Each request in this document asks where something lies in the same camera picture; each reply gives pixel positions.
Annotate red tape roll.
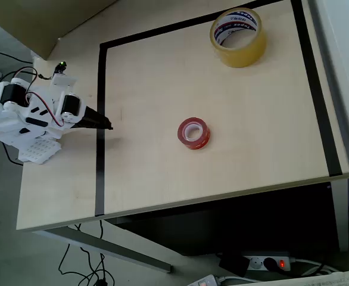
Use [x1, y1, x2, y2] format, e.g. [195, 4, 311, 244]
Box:
[177, 117, 211, 151]

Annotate large yellow tape roll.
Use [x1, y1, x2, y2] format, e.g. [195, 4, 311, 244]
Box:
[209, 7, 267, 69]

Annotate small board with green LED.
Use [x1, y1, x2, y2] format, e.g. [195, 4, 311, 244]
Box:
[51, 61, 68, 77]

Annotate grey table leg beam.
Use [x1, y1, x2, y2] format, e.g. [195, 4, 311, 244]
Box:
[32, 225, 173, 274]

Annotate small white power strip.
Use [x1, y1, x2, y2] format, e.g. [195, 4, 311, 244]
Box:
[187, 274, 220, 286]

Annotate black power adapter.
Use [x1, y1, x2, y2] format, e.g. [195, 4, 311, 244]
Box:
[219, 253, 251, 278]

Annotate black round plug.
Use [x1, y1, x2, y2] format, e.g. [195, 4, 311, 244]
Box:
[263, 257, 279, 272]

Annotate printed paper sheet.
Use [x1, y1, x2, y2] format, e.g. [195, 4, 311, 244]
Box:
[251, 268, 349, 286]

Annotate thin black cable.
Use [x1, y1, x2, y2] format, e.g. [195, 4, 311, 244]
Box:
[0, 47, 34, 64]

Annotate black floor cable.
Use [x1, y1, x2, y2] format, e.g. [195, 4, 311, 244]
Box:
[57, 219, 111, 286]

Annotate white power cable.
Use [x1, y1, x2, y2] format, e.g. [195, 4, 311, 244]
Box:
[217, 275, 263, 283]

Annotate white power strip red switch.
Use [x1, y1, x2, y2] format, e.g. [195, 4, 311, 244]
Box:
[241, 251, 292, 272]

